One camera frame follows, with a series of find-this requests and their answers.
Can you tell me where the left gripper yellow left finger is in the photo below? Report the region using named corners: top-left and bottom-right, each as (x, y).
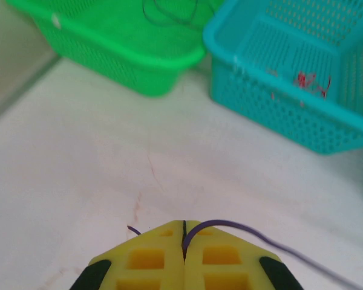
top-left (69, 220), bottom-right (185, 290)

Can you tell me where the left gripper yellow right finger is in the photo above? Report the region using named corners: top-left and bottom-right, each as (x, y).
top-left (185, 221), bottom-right (305, 290)

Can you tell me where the thin purple cable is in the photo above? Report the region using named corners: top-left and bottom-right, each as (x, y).
top-left (126, 219), bottom-right (363, 290)
top-left (142, 0), bottom-right (218, 31)

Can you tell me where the teal plastic basket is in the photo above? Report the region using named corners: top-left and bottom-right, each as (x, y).
top-left (202, 0), bottom-right (363, 155)

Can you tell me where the green plastic basket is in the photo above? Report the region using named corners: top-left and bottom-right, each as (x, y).
top-left (5, 0), bottom-right (227, 98)

